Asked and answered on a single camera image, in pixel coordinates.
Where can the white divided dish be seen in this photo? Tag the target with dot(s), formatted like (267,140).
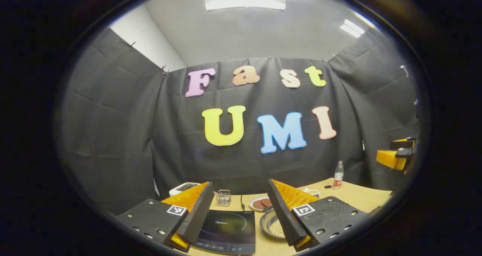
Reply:
(312,192)

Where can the red label water bottle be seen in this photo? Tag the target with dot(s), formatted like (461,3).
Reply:
(338,175)

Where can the raw red steak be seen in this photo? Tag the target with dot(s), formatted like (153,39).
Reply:
(258,204)
(266,202)

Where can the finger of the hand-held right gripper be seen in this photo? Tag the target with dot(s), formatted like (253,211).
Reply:
(389,158)
(401,144)

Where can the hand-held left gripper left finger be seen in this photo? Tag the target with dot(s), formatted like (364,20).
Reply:
(199,214)

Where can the pile of yellow soybeans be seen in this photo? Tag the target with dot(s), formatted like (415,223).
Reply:
(278,229)

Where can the black induction cooktop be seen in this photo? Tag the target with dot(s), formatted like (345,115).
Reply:
(226,229)

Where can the white toaster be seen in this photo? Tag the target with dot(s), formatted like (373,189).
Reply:
(180,190)

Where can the small ceiling light panel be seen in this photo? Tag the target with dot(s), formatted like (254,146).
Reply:
(352,28)

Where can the long ceiling light panel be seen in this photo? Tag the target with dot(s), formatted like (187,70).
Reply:
(244,0)

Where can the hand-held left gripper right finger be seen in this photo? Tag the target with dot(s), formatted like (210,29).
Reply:
(282,218)

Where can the round white plate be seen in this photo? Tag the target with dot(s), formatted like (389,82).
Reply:
(253,207)

